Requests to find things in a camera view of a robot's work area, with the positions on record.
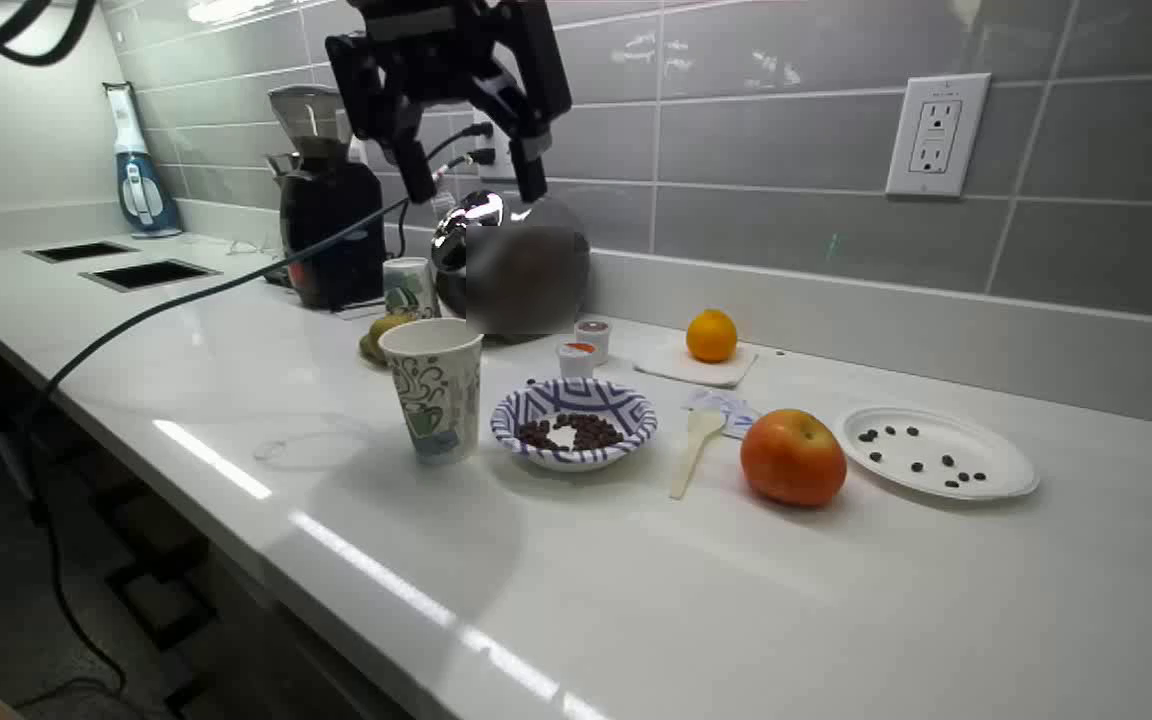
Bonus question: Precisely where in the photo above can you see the hand wipe packet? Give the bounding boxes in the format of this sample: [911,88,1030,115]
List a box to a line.
[722,394,765,439]
[698,393,745,431]

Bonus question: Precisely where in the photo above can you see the brown cereal heap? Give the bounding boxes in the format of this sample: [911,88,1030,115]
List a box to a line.
[518,411,627,455]

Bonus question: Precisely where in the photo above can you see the green pear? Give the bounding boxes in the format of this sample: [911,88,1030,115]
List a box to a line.
[356,310,419,373]

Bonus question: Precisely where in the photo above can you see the white plate with beans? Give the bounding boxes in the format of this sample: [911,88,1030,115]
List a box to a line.
[831,399,1044,505]

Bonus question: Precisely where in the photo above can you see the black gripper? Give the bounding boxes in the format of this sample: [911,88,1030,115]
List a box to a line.
[323,0,582,208]

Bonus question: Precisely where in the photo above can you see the black coffee grinder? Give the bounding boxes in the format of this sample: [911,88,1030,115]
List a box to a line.
[269,82,394,310]

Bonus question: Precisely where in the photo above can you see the orange fruit on plate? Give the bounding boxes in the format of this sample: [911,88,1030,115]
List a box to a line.
[736,405,851,513]

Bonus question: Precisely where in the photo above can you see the black looped cable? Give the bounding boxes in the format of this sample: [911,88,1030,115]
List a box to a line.
[0,0,101,69]

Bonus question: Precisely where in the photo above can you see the white single wall outlet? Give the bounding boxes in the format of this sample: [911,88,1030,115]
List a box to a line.
[882,69,997,201]

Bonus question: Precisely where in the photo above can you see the blue and white bottle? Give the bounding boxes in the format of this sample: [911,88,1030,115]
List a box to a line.
[101,74,189,238]

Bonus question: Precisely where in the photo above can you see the thick dark blue cable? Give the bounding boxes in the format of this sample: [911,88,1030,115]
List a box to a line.
[19,118,498,702]

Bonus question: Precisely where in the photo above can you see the cream plastic spoon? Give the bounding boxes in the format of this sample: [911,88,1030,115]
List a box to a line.
[663,405,731,505]

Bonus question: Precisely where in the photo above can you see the blue patterned paper bowl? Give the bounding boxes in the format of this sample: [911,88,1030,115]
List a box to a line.
[489,375,661,475]

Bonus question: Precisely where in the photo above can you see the white pod orange label lid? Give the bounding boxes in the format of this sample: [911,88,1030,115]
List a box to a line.
[558,339,605,388]

